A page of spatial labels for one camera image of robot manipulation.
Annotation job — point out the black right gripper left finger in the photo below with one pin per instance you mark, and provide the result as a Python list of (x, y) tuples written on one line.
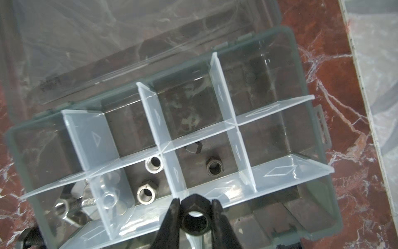
[(169, 232)]

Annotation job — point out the black hex nut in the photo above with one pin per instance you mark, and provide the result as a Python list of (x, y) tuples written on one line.
[(196, 215), (214, 167)]

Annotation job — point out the silver hex nut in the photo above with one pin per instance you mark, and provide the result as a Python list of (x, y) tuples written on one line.
[(154, 165), (147, 193)]

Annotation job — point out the clear plastic organizer box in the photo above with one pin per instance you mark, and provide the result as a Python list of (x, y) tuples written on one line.
[(94, 87)]

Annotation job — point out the black hex nut apart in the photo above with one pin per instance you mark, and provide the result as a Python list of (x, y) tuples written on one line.
[(194, 148)]

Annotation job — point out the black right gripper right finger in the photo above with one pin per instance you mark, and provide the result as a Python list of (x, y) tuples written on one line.
[(222, 233)]

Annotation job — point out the silver wing nut in box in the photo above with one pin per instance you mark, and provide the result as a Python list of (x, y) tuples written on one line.
[(69, 209)]

